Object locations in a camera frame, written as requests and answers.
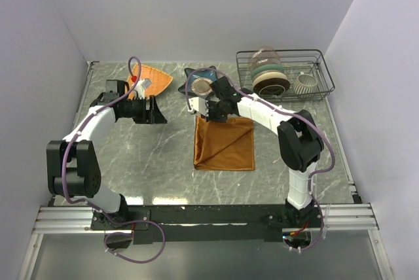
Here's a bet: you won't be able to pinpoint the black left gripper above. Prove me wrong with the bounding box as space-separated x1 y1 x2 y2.
120 95 167 124

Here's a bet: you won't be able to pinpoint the orange cloth napkin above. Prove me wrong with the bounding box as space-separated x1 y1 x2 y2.
193 116 255 171

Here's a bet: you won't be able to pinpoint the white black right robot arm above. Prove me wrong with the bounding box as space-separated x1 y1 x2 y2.
191 77 324 227

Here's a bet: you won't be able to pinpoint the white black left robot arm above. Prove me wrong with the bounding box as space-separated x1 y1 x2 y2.
46 79 167 229

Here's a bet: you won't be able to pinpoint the orange woven triangular tray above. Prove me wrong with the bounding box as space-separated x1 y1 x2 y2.
127 63 173 99

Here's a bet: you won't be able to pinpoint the blue star-shaped dish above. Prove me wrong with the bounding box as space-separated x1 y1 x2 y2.
177 65 217 97

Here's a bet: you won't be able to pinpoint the stacked ceramic plates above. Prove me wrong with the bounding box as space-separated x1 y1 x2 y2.
251 64 291 96

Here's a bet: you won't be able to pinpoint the clear glass jar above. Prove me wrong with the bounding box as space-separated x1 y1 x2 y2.
248 46 282 72

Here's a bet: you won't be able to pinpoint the striped ceramic mug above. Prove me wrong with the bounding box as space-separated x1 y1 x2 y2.
293 72 318 96

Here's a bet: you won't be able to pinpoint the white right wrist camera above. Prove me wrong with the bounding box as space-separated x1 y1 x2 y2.
187 97 209 116

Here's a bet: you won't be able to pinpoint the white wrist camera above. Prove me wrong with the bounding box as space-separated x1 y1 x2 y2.
133 78 151 99
187 97 209 116

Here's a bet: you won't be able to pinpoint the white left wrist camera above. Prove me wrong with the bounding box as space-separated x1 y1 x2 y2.
133 78 151 99

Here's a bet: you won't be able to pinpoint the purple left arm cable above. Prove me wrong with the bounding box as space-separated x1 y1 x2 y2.
61 56 166 264

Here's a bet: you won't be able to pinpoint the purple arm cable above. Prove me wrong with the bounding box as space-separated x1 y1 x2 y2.
184 69 337 254
61 56 166 264

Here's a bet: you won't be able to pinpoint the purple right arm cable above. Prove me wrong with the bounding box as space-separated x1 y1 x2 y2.
184 69 337 254

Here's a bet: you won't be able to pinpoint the black wire dish rack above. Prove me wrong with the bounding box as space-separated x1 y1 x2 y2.
236 49 335 103

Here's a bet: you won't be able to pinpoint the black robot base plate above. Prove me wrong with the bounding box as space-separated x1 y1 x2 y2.
90 203 321 245

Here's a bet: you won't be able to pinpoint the aluminium frame rail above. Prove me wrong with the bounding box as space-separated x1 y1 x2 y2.
32 204 379 234

